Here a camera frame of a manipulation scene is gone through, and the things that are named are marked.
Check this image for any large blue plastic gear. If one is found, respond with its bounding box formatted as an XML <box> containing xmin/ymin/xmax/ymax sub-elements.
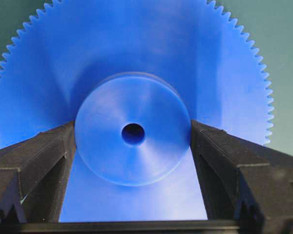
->
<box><xmin>0</xmin><ymin>0</ymin><xmax>272</xmax><ymax>222</ymax></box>

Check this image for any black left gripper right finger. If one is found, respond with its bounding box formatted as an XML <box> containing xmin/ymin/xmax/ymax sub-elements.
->
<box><xmin>190</xmin><ymin>120</ymin><xmax>293</xmax><ymax>234</ymax></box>

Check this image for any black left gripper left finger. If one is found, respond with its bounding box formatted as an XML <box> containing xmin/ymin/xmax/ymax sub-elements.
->
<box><xmin>0</xmin><ymin>121</ymin><xmax>76</xmax><ymax>223</ymax></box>

